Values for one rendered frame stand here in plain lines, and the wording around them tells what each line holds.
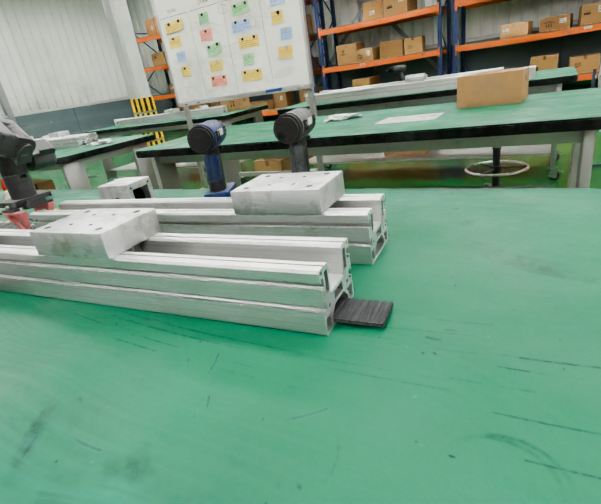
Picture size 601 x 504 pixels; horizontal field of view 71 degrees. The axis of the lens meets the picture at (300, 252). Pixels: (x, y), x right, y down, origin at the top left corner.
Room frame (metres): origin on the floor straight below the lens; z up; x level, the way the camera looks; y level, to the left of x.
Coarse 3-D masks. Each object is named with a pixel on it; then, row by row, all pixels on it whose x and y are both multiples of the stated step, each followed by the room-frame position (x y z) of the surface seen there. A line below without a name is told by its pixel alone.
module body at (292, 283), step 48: (0, 240) 0.82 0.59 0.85; (144, 240) 0.63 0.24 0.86; (192, 240) 0.59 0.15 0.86; (240, 240) 0.55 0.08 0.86; (288, 240) 0.52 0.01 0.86; (336, 240) 0.49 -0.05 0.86; (0, 288) 0.72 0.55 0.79; (48, 288) 0.65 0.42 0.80; (96, 288) 0.59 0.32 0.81; (144, 288) 0.54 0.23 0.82; (192, 288) 0.50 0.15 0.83; (240, 288) 0.46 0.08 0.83; (288, 288) 0.43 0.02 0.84; (336, 288) 0.47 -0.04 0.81
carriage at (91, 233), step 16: (112, 208) 0.70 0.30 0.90; (128, 208) 0.68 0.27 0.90; (144, 208) 0.66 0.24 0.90; (48, 224) 0.66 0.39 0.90; (64, 224) 0.64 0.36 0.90; (80, 224) 0.63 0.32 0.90; (96, 224) 0.61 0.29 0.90; (112, 224) 0.60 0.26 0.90; (128, 224) 0.60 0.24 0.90; (144, 224) 0.63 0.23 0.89; (48, 240) 0.61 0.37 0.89; (64, 240) 0.60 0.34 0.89; (80, 240) 0.58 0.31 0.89; (96, 240) 0.56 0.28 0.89; (112, 240) 0.57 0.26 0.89; (128, 240) 0.59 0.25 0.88; (64, 256) 0.60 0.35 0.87; (80, 256) 0.59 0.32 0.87; (96, 256) 0.57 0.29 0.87; (112, 256) 0.56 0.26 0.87
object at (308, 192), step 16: (272, 176) 0.74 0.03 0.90; (288, 176) 0.72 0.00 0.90; (304, 176) 0.70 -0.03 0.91; (320, 176) 0.68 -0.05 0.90; (336, 176) 0.67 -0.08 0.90; (240, 192) 0.67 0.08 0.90; (256, 192) 0.66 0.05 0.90; (272, 192) 0.64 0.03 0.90; (288, 192) 0.63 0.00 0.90; (304, 192) 0.62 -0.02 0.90; (320, 192) 0.61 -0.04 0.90; (336, 192) 0.67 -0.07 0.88; (240, 208) 0.68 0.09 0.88; (256, 208) 0.66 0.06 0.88; (272, 208) 0.65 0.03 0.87; (288, 208) 0.63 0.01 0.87; (304, 208) 0.62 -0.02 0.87; (320, 208) 0.61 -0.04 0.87
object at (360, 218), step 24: (48, 216) 0.93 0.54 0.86; (168, 216) 0.76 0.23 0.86; (192, 216) 0.73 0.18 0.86; (216, 216) 0.71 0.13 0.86; (240, 216) 0.68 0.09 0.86; (264, 216) 0.66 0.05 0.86; (288, 216) 0.64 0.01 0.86; (312, 216) 0.62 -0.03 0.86; (336, 216) 0.60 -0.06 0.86; (360, 216) 0.58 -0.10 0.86; (384, 216) 0.66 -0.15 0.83; (360, 240) 0.58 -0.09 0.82; (384, 240) 0.65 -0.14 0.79
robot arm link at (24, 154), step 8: (24, 144) 0.99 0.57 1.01; (40, 144) 1.09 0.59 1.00; (48, 144) 1.10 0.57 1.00; (16, 152) 0.99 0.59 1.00; (24, 152) 1.00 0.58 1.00; (32, 152) 1.02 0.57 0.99; (40, 152) 1.07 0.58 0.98; (48, 152) 1.09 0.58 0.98; (16, 160) 1.00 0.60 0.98; (24, 160) 1.01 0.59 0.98; (32, 160) 1.07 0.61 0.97; (40, 160) 1.07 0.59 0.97; (48, 160) 1.09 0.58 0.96; (56, 160) 1.11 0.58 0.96; (32, 168) 1.07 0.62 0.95; (40, 168) 1.08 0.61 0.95
